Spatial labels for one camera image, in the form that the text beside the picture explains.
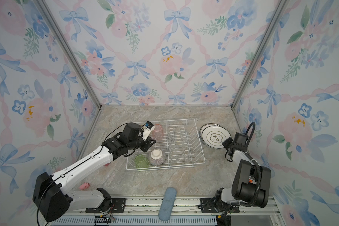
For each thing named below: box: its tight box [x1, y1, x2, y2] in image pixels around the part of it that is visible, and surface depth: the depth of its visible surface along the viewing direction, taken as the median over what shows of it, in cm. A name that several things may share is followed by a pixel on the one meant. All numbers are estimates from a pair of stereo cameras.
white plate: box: [199, 123, 232, 149], surface depth 100 cm
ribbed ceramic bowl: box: [148, 148, 166, 166], surface depth 87 cm
